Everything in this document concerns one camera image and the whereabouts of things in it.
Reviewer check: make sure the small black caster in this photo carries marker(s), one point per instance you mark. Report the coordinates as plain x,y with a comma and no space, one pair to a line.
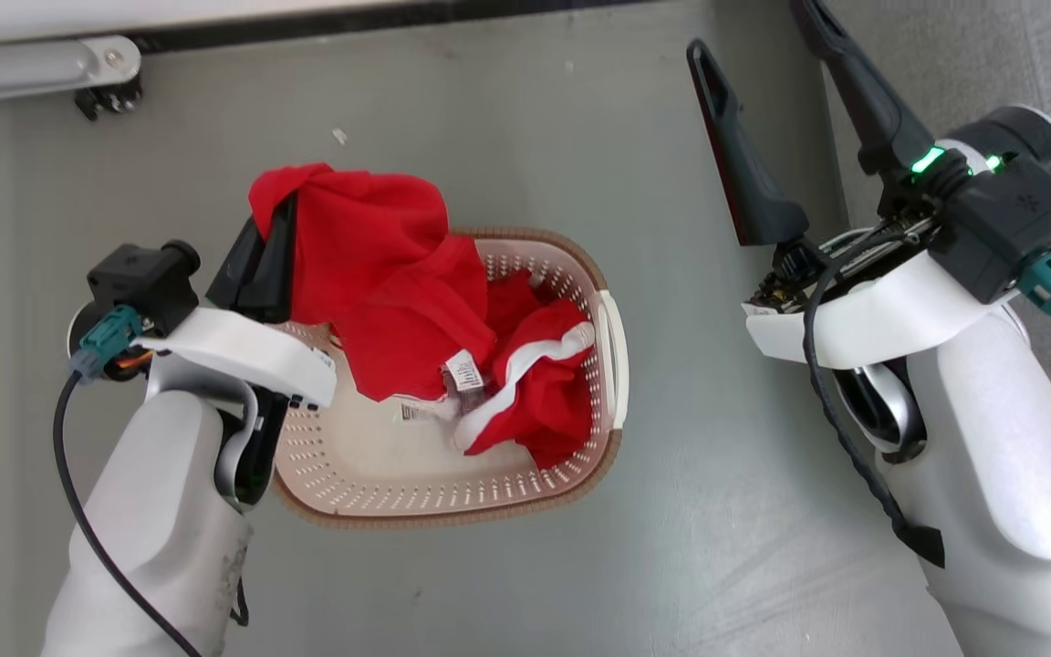
110,99

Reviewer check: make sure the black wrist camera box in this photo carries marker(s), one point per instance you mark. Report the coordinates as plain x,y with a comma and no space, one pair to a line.
1009,228
138,278

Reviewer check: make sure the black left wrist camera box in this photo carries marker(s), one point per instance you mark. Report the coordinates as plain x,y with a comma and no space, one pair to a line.
138,278

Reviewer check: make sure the beige perforated laundry basket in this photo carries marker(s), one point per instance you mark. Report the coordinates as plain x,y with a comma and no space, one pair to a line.
379,465

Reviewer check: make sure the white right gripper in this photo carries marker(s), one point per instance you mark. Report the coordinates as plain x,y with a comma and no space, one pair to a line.
863,315

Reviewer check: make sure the red garment with white band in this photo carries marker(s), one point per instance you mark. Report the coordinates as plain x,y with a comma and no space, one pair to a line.
544,392

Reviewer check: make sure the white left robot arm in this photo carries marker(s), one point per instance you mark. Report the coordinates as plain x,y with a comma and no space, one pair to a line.
151,511

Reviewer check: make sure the barcode sticker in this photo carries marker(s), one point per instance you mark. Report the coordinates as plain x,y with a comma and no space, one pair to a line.
411,413

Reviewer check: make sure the grey metal rail bracket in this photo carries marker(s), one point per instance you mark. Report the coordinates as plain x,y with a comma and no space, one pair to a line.
24,68

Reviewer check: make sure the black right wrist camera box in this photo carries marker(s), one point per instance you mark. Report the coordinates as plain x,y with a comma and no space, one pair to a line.
1009,228

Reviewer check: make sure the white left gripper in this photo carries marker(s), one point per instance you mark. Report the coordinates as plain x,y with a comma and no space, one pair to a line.
243,351

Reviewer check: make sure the plain red garment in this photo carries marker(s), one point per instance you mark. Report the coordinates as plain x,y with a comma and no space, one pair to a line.
379,265

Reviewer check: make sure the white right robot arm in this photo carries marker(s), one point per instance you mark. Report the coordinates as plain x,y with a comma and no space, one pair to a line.
1018,474

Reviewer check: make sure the grey fabric sofa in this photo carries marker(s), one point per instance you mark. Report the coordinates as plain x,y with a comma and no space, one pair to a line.
991,55

